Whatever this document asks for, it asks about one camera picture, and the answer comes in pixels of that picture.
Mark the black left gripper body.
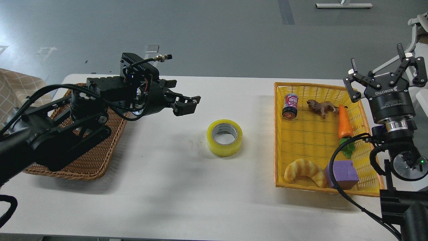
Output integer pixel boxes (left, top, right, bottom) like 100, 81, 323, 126
135, 80, 171, 116

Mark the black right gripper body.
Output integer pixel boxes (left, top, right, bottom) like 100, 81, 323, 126
364, 81, 416, 125

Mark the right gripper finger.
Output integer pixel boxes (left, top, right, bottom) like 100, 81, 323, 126
390, 43, 427, 87
343, 58, 379, 103

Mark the yellow tape roll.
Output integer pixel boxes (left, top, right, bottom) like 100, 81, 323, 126
206, 119, 243, 157

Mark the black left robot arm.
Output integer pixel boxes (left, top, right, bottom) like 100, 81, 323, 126
0, 53, 201, 185

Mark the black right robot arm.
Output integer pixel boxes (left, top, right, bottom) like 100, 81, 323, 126
328, 43, 428, 241

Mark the white office chair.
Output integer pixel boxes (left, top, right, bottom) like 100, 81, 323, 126
371, 12, 428, 107

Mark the brown toy lion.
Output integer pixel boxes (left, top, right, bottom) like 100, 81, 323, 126
306, 99, 339, 119

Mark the orange toy carrot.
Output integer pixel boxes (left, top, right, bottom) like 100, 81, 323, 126
338, 105, 355, 159

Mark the yellow plastic basket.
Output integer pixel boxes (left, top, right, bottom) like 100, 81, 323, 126
274, 82, 370, 194

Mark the small red drink can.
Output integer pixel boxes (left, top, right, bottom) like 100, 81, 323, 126
282, 93, 299, 119

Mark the purple foam block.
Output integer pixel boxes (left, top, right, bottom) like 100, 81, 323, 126
333, 160, 360, 190

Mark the brown wicker basket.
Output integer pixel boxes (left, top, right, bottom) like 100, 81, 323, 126
23, 83, 132, 181

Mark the toy croissant bread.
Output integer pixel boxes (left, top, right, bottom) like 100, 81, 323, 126
283, 159, 327, 188

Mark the white stand base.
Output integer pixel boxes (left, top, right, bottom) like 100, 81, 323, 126
315, 0, 373, 9

